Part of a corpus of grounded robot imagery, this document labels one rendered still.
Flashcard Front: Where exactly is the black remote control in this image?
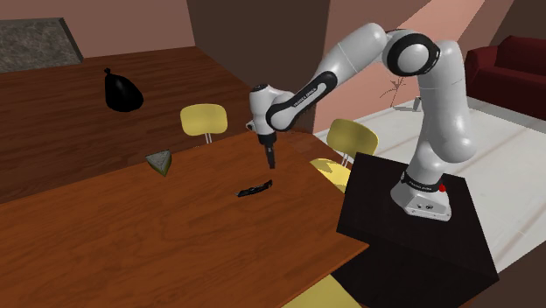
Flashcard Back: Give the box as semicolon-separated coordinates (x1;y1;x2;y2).
234;179;274;199

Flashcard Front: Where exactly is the bare twig plant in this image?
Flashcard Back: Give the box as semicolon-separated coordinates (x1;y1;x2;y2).
378;75;407;109

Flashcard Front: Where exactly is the yellow chair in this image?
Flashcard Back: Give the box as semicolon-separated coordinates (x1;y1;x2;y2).
308;118;380;194
280;274;364;308
179;102;229;145

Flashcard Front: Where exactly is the dark red sofa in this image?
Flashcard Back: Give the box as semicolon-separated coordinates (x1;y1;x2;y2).
464;34;546;122

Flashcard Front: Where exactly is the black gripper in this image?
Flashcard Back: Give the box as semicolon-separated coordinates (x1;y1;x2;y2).
257;131;277;171

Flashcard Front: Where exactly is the black robot stand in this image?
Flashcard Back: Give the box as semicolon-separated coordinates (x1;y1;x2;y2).
331;151;501;308

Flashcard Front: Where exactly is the grey-green wedge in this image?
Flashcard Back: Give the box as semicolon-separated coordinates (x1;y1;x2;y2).
145;149;173;178

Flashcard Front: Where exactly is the black garbage bag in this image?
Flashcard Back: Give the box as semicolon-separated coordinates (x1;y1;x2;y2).
103;67;144;113

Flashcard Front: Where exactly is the brown wooden table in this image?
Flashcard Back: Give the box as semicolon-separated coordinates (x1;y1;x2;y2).
0;129;370;308

